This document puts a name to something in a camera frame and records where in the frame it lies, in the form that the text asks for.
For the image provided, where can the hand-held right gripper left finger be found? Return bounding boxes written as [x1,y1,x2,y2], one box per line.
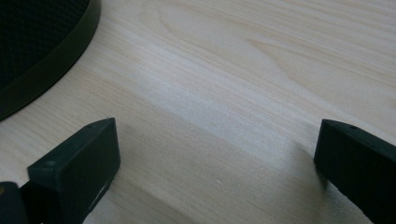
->
[19,117,121,224]

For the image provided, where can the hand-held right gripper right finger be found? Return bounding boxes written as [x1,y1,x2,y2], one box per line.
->
[313,119,396,224]

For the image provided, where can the black mesh trash can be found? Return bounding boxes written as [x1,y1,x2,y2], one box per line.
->
[0,0,102,122]

